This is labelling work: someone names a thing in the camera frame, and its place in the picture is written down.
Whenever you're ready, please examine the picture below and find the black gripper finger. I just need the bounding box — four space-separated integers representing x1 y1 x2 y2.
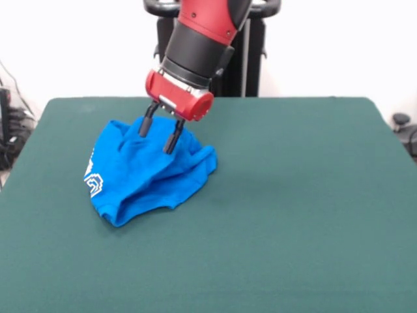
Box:
137 100 160 138
162 117 186 155

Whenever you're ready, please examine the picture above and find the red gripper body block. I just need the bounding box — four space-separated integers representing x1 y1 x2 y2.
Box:
145 68 215 123

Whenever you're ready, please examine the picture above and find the blue printed t-shirt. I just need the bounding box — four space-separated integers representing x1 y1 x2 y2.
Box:
83 115 219 229

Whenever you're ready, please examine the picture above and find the dark green table cloth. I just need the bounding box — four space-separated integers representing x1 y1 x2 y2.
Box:
0 96 417 313

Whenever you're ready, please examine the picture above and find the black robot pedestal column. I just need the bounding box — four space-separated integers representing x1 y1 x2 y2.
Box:
143 0 280 98

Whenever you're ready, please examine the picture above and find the black cables and equipment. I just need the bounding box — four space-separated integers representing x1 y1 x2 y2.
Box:
0 58 37 190

